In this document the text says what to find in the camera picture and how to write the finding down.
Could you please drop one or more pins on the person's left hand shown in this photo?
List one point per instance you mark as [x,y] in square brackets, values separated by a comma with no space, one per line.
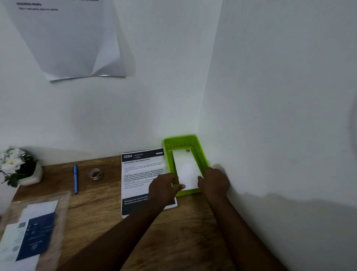
[163,189]

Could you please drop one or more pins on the person's right hand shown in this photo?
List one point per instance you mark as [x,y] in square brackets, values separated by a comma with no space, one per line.
[213,182]

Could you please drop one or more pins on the printed paper sheet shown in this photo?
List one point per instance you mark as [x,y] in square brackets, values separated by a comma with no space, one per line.
[139,173]

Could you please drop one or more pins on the single white envelope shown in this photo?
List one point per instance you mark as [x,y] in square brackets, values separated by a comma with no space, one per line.
[187,167]

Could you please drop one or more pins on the green plastic tray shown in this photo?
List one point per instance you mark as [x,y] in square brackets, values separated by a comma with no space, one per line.
[170,145]

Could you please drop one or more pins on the small clear tape roll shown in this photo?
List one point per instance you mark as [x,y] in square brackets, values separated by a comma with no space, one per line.
[91,174]

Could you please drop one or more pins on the stack of white envelopes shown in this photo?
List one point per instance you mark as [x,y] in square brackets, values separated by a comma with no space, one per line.
[41,206]

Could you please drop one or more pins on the person's right forearm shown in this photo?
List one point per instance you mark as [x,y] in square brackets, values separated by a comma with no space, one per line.
[242,240]

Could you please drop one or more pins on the person's left forearm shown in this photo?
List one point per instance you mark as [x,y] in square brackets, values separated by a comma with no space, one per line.
[117,243]

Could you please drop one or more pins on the clear plastic bag with card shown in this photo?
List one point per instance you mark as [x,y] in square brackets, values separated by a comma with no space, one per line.
[62,212]

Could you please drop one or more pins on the blue pen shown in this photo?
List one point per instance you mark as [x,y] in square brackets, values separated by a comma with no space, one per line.
[76,178]

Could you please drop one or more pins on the blue and white label card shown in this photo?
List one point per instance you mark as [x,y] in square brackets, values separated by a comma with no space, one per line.
[36,237]

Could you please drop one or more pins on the potted white flower plant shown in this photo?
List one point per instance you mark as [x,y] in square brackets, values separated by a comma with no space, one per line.
[16,164]

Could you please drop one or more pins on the white paper sheet on wall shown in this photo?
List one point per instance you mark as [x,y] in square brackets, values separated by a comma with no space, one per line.
[69,36]

